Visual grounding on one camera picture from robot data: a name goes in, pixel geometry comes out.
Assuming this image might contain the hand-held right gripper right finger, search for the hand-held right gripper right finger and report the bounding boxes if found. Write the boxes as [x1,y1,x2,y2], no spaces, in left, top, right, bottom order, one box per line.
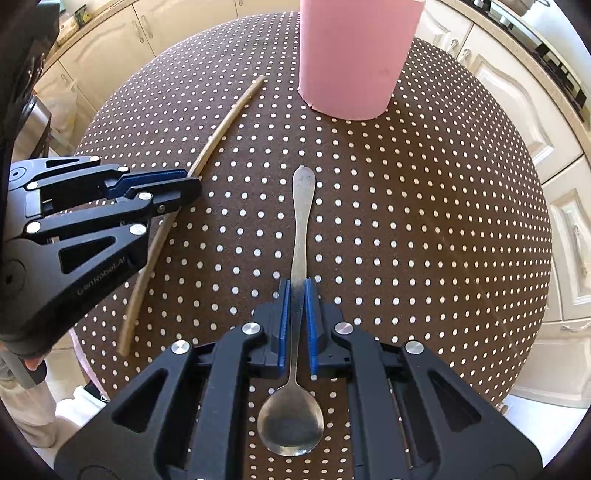
[302,278,541,480]

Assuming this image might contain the cream stove base cabinets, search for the cream stove base cabinets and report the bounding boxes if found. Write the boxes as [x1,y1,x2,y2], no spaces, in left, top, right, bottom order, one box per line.
[413,0,591,409]

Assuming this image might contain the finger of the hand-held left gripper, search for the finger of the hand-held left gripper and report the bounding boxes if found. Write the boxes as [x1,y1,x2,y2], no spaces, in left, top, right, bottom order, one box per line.
[28,177,202,278]
[28,156,190,219]

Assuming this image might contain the metal spoon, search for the metal spoon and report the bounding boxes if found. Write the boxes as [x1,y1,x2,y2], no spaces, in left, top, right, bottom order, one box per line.
[257,165,325,457]

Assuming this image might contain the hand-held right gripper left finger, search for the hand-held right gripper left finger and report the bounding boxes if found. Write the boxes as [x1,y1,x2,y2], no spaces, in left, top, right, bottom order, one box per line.
[55,278,291,480]

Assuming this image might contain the brown polka dot tablecloth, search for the brown polka dot tablecloth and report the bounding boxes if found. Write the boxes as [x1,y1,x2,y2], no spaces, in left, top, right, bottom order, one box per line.
[69,11,554,480]

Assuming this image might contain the black gas stove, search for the black gas stove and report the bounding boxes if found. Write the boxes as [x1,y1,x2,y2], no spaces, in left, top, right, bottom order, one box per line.
[480,0,591,114]

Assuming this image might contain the bamboo chopstick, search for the bamboo chopstick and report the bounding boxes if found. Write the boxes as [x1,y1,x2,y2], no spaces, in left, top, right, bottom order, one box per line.
[117,75,267,357]

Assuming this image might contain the person's beige trousers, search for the person's beige trousers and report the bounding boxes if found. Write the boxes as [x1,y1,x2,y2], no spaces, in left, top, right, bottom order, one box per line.
[0,376,61,448]

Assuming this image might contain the pink utensil holder cup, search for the pink utensil holder cup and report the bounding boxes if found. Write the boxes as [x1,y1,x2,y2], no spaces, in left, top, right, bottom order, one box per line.
[298,0,424,121]

